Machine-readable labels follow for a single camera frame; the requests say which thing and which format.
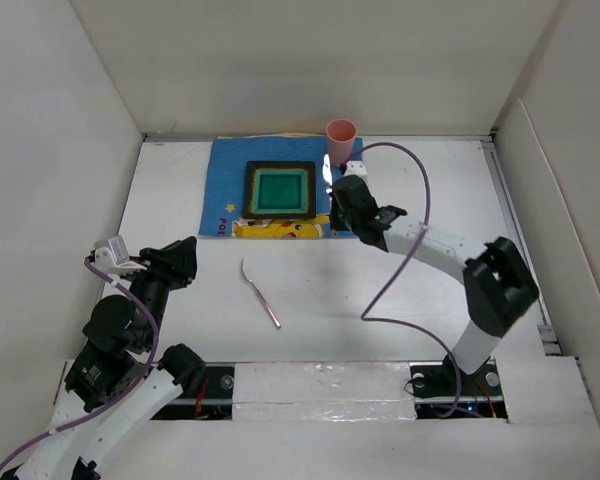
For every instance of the green square plate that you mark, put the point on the green square plate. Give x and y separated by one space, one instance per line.
279 190

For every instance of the blue cartoon placemat cloth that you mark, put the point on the blue cartoon placemat cloth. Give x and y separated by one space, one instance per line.
224 189

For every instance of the pink handled fork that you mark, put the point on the pink handled fork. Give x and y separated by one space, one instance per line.
260 296

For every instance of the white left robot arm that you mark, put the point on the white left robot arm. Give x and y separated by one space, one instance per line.
118 381

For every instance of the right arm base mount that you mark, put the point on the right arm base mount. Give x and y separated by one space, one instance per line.
433 387

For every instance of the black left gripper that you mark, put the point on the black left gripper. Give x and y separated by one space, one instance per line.
176 261

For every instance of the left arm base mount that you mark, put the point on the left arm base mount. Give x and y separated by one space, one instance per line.
212 401

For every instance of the pink plastic cup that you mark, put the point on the pink plastic cup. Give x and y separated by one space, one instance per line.
341 135

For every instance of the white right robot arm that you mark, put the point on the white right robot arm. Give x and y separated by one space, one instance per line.
499 287

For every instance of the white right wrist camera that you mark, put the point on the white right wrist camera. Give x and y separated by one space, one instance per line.
354 168

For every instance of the pink handled knife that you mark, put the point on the pink handled knife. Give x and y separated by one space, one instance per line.
327 172

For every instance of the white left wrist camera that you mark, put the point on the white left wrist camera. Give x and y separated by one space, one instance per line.
110 255

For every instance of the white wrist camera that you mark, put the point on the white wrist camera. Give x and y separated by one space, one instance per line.
354 168
110 255

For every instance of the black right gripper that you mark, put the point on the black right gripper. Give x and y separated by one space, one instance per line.
336 223

